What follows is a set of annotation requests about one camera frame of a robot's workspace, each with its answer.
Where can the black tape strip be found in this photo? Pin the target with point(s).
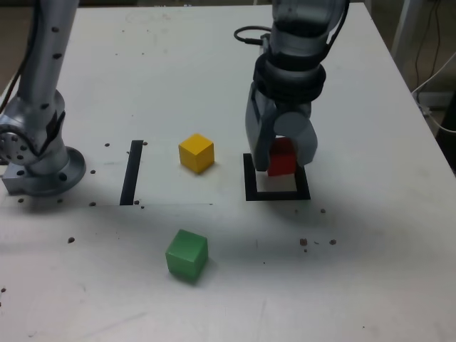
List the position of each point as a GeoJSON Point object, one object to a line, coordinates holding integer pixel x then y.
{"type": "Point", "coordinates": [131, 174]}

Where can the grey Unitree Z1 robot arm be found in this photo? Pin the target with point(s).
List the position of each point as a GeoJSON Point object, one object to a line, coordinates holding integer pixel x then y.
{"type": "Point", "coordinates": [42, 71]}

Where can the black tape square outline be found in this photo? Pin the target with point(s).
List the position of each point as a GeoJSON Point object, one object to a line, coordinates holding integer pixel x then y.
{"type": "Point", "coordinates": [278, 196]}

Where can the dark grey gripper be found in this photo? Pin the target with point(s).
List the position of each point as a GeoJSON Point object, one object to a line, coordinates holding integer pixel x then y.
{"type": "Point", "coordinates": [295, 107]}

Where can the small grey wrist camera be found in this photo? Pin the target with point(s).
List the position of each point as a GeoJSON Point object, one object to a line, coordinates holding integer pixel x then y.
{"type": "Point", "coordinates": [266, 41]}

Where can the green cube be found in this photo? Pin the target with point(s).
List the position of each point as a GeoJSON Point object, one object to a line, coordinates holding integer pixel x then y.
{"type": "Point", "coordinates": [185, 256]}

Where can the red cube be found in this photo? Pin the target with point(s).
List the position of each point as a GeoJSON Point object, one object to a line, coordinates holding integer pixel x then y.
{"type": "Point", "coordinates": [281, 160]}

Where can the white metal stand leg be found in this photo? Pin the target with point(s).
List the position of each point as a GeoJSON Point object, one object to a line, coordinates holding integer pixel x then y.
{"type": "Point", "coordinates": [400, 32]}

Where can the yellow cube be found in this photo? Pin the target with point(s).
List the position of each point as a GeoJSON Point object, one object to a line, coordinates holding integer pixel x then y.
{"type": "Point", "coordinates": [197, 156]}

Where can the black background object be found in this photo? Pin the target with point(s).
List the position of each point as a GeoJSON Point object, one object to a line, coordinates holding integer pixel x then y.
{"type": "Point", "coordinates": [449, 149]}

